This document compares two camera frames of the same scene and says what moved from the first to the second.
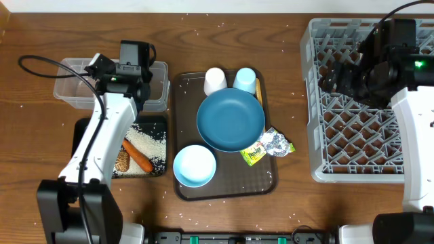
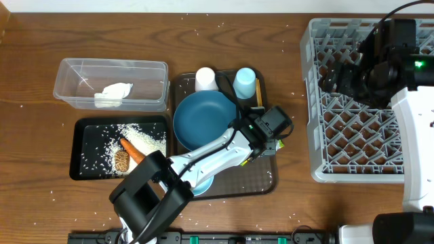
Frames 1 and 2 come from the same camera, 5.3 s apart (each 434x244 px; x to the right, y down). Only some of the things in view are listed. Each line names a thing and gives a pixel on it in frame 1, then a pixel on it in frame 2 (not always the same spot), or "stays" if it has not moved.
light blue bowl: (194, 166) -> (203, 187)
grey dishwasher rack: (350, 142) stays
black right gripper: (347, 71) stays
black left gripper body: (148, 76) -> (270, 137)
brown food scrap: (122, 161) stays
